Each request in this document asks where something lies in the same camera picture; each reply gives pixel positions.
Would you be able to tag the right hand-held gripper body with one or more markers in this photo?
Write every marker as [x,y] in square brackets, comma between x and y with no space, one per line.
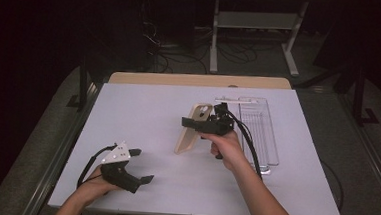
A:
[221,124]

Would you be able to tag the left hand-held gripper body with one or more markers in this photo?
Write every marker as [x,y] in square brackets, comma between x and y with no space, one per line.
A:
[117,174]

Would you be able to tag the beige phone case painting print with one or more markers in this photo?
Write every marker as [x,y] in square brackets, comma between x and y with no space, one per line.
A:
[189,141]

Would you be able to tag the person's right hand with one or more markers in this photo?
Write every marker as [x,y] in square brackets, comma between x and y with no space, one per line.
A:
[227,148]

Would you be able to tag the person's left hand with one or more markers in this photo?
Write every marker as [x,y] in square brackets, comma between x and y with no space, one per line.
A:
[91,188]

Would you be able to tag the clear ridged plastic tray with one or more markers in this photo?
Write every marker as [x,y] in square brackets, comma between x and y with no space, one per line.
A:
[265,125]

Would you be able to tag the light wooden table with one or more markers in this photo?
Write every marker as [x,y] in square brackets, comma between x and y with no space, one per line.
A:
[180,79]

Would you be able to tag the white metal stand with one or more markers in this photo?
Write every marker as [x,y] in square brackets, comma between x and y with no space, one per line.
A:
[215,39]

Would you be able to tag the black metal stand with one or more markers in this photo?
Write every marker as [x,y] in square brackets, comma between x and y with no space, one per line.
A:
[83,87]
[357,97]

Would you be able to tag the aluminium frame rail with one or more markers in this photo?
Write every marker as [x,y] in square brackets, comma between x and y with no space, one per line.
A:
[58,153]
[375,165]

